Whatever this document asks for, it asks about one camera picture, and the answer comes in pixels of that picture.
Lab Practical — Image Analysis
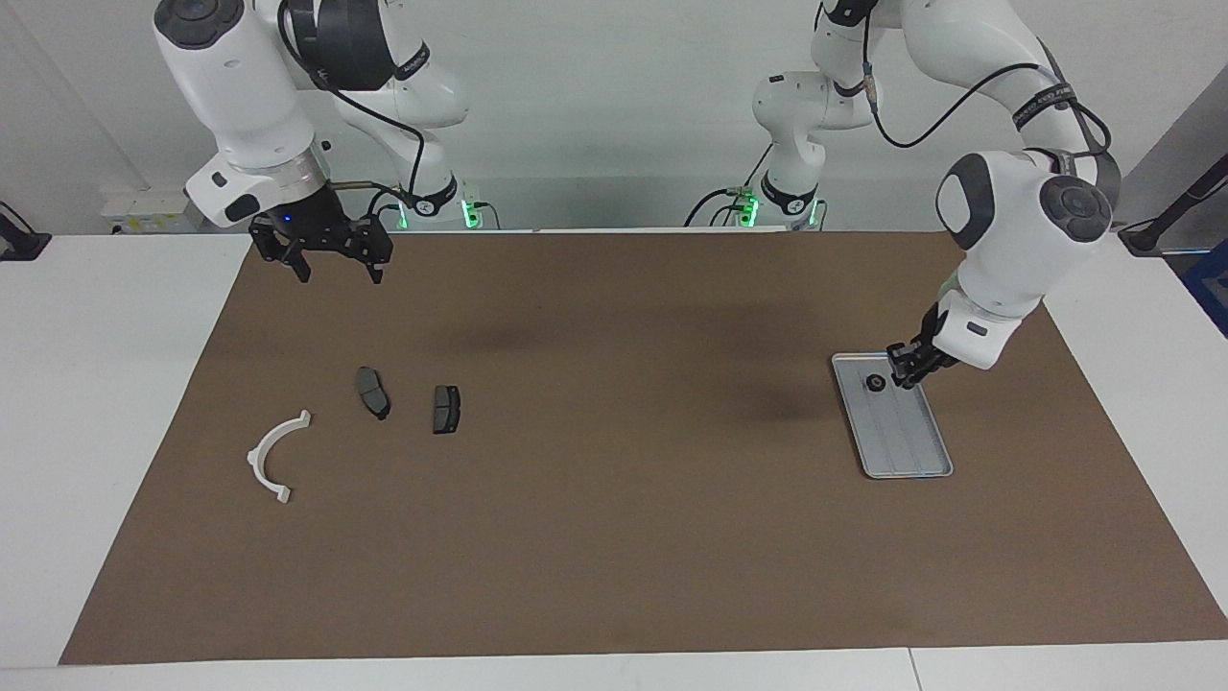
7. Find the curved dark brake pad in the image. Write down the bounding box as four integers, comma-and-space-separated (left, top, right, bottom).
356, 367, 392, 422

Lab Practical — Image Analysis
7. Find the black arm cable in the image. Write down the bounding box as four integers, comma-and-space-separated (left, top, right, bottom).
859, 0, 1121, 194
277, 0, 429, 208

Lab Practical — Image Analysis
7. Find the black base cable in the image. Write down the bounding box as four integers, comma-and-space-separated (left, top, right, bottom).
684, 144, 777, 229

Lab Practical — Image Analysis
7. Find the silver metal tray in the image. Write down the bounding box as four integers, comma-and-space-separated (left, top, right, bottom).
831, 352, 955, 481

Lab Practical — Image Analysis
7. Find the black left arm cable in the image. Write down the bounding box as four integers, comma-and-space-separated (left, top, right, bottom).
859, 0, 1121, 194

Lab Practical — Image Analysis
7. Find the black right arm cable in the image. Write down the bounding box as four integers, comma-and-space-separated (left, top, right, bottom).
277, 0, 429, 208

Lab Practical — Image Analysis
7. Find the brown table mat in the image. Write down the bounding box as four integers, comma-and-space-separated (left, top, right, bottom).
59, 230, 1228, 666

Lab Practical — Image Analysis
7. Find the white curved plastic bracket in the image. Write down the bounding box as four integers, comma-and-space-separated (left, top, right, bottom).
246, 410, 314, 506

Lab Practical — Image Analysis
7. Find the black clamp stand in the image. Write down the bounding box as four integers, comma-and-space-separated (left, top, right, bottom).
0, 201, 52, 263
1118, 154, 1228, 256

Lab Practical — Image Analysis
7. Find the white power strip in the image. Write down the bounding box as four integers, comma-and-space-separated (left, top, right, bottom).
99, 186, 206, 235

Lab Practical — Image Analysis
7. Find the blue box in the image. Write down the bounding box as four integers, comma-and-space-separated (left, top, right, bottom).
1181, 251, 1228, 338

